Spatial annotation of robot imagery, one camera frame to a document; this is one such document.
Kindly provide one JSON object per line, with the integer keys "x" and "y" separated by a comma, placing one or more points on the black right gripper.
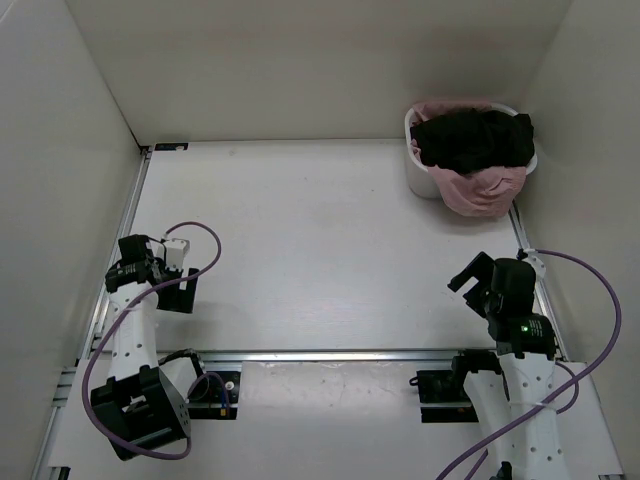
{"x": 479, "y": 268}

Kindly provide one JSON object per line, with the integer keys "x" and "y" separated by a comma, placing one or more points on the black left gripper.
{"x": 180, "y": 300}

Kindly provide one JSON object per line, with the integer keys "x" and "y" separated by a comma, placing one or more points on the black trousers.
{"x": 467, "y": 140}

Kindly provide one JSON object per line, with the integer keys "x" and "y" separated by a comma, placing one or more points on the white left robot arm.
{"x": 143, "y": 403}

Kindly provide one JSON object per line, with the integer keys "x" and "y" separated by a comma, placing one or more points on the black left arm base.
{"x": 217, "y": 396}

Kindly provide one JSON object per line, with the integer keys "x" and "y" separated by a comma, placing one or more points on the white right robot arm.
{"x": 507, "y": 386}

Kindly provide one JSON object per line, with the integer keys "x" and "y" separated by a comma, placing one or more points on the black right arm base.
{"x": 442, "y": 399}

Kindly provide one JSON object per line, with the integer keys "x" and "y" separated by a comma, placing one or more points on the pink trousers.
{"x": 485, "y": 193}

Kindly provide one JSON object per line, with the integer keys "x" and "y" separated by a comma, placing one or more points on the white plastic laundry basket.
{"x": 419, "y": 179}

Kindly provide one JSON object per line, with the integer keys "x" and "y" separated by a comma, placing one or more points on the blue label sticker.
{"x": 171, "y": 147}

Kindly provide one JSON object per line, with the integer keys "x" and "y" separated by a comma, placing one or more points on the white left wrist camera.
{"x": 173, "y": 251}

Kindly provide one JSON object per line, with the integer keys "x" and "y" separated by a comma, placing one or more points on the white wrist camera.
{"x": 173, "y": 251}
{"x": 530, "y": 256}

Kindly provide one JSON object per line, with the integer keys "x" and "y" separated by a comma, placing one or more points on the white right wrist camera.
{"x": 530, "y": 256}

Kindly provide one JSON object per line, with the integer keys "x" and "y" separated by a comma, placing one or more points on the aluminium frame rail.
{"x": 325, "y": 287}

